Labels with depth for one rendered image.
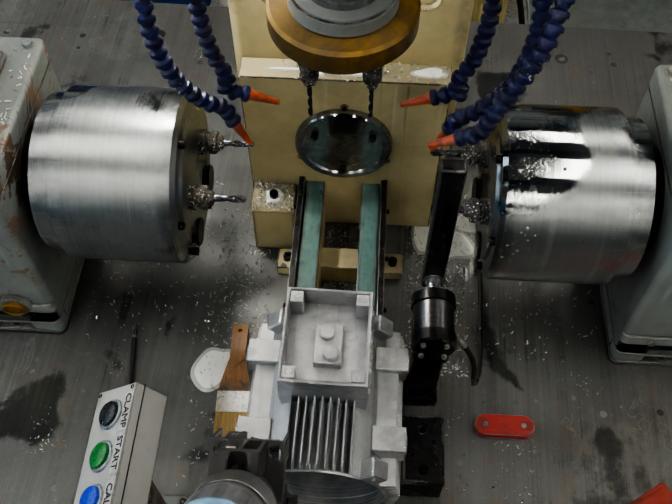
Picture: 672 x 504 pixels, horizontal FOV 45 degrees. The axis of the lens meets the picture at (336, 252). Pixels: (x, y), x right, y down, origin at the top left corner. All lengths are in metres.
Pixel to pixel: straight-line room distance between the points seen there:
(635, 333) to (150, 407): 0.71
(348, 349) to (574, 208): 0.35
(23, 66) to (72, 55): 0.55
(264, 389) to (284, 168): 0.45
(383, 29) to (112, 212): 0.43
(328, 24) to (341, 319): 0.34
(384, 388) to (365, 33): 0.41
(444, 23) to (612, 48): 0.63
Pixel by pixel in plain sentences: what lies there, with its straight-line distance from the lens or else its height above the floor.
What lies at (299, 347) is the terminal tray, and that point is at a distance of 0.95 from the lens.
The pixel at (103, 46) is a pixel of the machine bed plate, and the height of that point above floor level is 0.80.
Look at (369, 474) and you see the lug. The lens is 0.92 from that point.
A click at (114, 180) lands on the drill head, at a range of 1.09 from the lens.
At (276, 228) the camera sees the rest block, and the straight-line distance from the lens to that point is 1.34.
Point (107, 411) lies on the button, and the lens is 0.99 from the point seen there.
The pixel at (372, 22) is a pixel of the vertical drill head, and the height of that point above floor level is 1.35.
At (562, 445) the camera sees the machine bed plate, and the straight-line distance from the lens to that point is 1.28.
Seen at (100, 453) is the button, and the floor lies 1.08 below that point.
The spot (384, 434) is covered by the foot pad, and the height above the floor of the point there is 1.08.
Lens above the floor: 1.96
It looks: 57 degrees down
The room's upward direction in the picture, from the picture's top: straight up
